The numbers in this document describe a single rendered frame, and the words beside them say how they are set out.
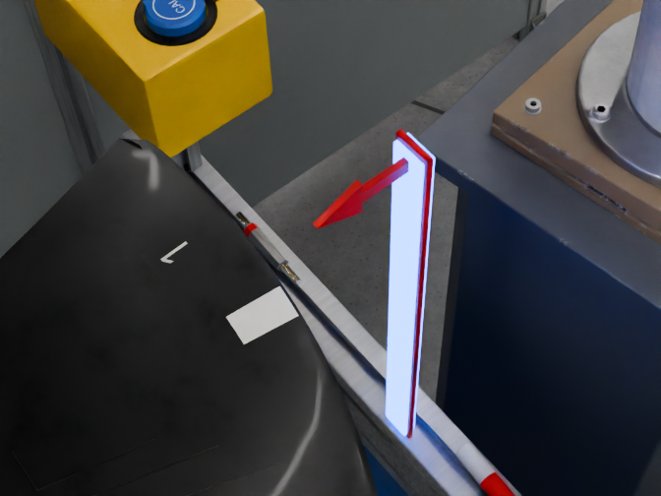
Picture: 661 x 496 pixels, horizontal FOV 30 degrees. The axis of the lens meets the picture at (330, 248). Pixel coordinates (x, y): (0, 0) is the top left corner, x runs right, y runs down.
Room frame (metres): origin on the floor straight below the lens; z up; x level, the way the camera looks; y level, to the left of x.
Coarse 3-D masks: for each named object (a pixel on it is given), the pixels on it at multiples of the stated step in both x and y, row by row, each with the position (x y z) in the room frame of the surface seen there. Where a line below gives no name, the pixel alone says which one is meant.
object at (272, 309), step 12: (276, 288) 0.31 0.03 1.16; (264, 300) 0.30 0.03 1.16; (276, 300) 0.30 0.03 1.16; (288, 300) 0.30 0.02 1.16; (240, 312) 0.29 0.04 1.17; (252, 312) 0.29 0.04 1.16; (264, 312) 0.29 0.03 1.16; (276, 312) 0.29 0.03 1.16; (288, 312) 0.29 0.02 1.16; (240, 324) 0.29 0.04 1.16; (252, 324) 0.29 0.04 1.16; (264, 324) 0.29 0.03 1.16; (276, 324) 0.29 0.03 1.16; (240, 336) 0.28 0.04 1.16; (252, 336) 0.28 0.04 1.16
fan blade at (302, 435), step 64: (128, 192) 0.35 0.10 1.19; (192, 192) 0.35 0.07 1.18; (64, 256) 0.32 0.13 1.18; (128, 256) 0.32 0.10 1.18; (256, 256) 0.32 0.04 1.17; (0, 320) 0.28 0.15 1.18; (64, 320) 0.28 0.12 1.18; (128, 320) 0.28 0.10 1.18; (192, 320) 0.29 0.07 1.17; (0, 384) 0.25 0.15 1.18; (64, 384) 0.25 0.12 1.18; (128, 384) 0.25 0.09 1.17; (192, 384) 0.25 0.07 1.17; (256, 384) 0.26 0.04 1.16; (320, 384) 0.26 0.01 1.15; (0, 448) 0.22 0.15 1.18; (64, 448) 0.22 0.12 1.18; (128, 448) 0.22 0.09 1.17; (192, 448) 0.22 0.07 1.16; (256, 448) 0.23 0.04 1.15; (320, 448) 0.23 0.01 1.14
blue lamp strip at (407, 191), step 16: (400, 144) 0.37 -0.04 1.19; (416, 160) 0.36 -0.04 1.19; (416, 176) 0.36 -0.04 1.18; (400, 192) 0.37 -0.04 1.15; (416, 192) 0.36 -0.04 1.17; (400, 208) 0.37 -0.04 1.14; (416, 208) 0.36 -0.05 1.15; (400, 224) 0.37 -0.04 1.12; (416, 224) 0.36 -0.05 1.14; (400, 240) 0.37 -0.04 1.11; (416, 240) 0.36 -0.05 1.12; (400, 256) 0.37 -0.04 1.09; (416, 256) 0.36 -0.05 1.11; (400, 272) 0.36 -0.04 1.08; (416, 272) 0.36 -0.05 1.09; (400, 288) 0.36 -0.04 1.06; (400, 304) 0.36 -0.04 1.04; (400, 320) 0.36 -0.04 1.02; (400, 336) 0.36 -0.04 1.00; (400, 352) 0.36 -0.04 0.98; (400, 368) 0.36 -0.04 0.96; (400, 384) 0.36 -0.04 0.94; (400, 400) 0.36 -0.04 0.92; (400, 416) 0.36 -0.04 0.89; (400, 432) 0.36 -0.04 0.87
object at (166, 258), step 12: (180, 228) 0.33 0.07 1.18; (168, 240) 0.33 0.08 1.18; (180, 240) 0.33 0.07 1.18; (192, 240) 0.33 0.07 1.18; (144, 252) 0.32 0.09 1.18; (156, 252) 0.32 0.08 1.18; (168, 252) 0.32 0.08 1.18; (180, 252) 0.32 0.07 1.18; (192, 252) 0.32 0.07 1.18; (204, 252) 0.32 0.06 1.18; (156, 264) 0.31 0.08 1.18; (168, 264) 0.31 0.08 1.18; (180, 264) 0.31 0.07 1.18; (192, 264) 0.31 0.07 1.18; (168, 276) 0.31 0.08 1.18
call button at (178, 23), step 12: (144, 0) 0.58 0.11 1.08; (156, 0) 0.58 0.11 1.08; (168, 0) 0.58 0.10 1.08; (180, 0) 0.58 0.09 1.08; (192, 0) 0.58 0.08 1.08; (156, 12) 0.57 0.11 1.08; (168, 12) 0.57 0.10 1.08; (180, 12) 0.57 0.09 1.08; (192, 12) 0.57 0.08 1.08; (204, 12) 0.57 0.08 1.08; (156, 24) 0.56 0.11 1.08; (168, 24) 0.56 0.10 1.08; (180, 24) 0.56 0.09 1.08; (192, 24) 0.56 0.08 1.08
